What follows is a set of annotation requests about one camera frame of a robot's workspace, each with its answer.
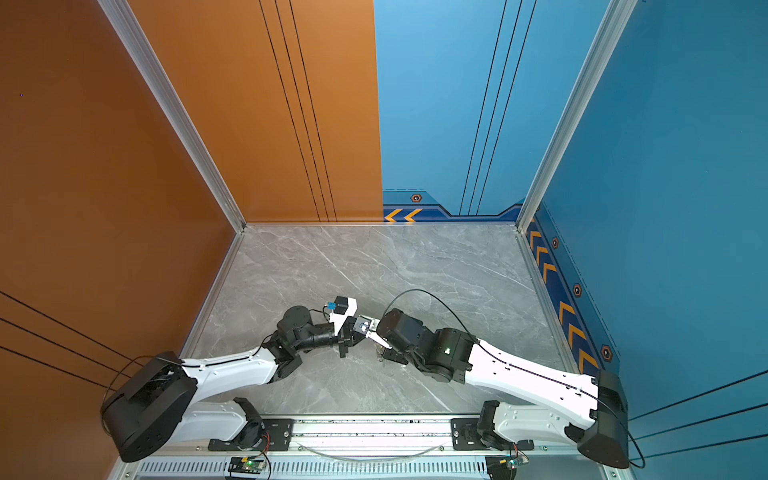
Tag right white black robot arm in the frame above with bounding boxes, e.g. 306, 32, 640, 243
366, 309, 630, 469

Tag white slotted cable duct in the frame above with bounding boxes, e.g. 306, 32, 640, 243
137, 458, 490, 480

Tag aluminium front rail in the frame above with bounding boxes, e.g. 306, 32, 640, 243
159, 405, 573, 457

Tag green circuit board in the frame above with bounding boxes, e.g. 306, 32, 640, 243
485, 456, 529, 480
226, 456, 269, 479

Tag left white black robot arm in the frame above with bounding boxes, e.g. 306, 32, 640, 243
101, 302, 370, 463

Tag left green circuit board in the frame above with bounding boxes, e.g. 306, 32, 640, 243
226, 456, 269, 479

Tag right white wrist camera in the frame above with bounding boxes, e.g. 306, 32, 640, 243
353, 315, 391, 349

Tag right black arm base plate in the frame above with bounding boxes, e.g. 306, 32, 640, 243
449, 418, 514, 452

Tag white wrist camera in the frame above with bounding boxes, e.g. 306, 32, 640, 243
353, 315, 391, 349
326, 296, 358, 336

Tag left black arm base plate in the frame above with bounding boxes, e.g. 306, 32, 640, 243
207, 418, 295, 453

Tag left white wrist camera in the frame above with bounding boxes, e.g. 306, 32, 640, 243
326, 296, 358, 336

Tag right green circuit board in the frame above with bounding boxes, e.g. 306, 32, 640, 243
485, 456, 529, 480

